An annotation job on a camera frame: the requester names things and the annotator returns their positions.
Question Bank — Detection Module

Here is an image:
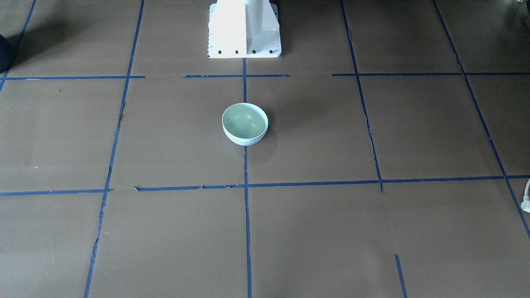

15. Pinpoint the green bowl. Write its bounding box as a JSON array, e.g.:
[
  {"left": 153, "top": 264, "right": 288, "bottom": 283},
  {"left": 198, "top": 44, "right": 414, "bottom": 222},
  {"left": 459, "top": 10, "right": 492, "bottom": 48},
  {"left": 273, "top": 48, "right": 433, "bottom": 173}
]
[{"left": 222, "top": 103, "right": 269, "bottom": 138}]

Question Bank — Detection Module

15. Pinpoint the blue bowl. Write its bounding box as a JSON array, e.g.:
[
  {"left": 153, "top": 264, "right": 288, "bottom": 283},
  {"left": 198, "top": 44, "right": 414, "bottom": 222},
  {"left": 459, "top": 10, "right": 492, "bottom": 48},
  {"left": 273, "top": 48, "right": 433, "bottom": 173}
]
[{"left": 224, "top": 131, "right": 267, "bottom": 146}]

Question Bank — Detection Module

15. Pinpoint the white power plug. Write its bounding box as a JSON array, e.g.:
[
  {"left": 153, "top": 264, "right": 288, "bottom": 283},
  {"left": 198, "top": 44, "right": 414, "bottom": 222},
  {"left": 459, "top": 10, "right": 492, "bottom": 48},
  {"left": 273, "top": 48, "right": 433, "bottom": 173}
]
[{"left": 520, "top": 179, "right": 530, "bottom": 213}]

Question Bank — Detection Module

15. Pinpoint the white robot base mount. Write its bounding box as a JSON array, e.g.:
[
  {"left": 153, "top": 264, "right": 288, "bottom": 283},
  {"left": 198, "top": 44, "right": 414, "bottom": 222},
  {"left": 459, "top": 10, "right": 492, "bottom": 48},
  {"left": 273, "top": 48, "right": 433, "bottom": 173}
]
[{"left": 207, "top": 0, "right": 282, "bottom": 59}]

